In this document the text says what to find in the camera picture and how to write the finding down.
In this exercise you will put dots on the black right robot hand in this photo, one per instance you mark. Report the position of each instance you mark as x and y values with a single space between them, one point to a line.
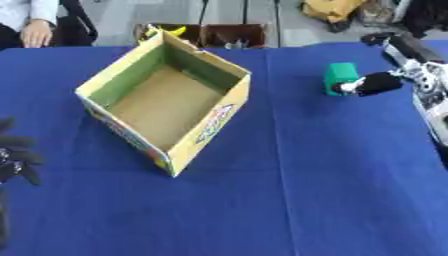
379 83

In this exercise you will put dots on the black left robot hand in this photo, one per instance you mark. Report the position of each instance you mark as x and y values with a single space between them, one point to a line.
14 156

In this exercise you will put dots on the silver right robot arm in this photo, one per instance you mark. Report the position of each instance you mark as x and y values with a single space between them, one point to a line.
433 100

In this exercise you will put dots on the brown open box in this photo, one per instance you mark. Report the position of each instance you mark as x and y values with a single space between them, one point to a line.
233 35

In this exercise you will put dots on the cardboard box with green inside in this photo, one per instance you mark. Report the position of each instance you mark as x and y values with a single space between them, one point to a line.
166 106

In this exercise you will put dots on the green block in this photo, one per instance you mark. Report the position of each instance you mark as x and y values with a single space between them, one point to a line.
340 72

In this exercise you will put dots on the grey bag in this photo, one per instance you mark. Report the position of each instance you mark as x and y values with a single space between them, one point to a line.
378 12

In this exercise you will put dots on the dark bag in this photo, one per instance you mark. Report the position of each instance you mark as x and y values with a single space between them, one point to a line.
427 15

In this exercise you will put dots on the yellow bag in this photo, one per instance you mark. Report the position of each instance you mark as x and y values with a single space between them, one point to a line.
329 10

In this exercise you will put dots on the person's hand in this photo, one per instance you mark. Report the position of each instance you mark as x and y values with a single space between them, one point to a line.
36 33

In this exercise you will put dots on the black chair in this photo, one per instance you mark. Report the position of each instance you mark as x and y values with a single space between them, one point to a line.
76 28

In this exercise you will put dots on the person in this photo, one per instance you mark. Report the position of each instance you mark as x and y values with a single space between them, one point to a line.
20 10

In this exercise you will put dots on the yellow toy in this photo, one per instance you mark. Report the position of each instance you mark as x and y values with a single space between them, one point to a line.
172 31

